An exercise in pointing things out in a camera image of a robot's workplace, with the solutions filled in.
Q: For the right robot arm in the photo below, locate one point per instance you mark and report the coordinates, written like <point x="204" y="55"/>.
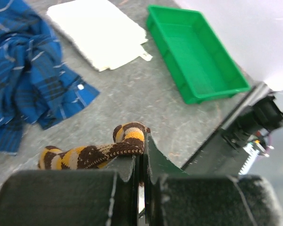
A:
<point x="237" y="142"/>

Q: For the green plastic tray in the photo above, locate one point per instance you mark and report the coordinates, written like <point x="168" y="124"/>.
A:
<point x="198" y="62"/>

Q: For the brown yellow argyle sock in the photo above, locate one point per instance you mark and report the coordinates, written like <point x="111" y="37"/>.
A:
<point x="128" y="140"/>

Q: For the blue plaid shirt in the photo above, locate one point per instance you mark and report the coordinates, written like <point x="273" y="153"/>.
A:
<point x="36" y="85"/>

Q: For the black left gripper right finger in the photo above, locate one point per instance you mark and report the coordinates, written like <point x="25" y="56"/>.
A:
<point x="175" y="198"/>

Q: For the white folded towel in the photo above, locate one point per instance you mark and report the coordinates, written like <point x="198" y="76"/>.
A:
<point x="104" y="35"/>

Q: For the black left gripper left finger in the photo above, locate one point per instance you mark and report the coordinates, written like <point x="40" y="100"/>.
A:
<point x="86" y="197"/>

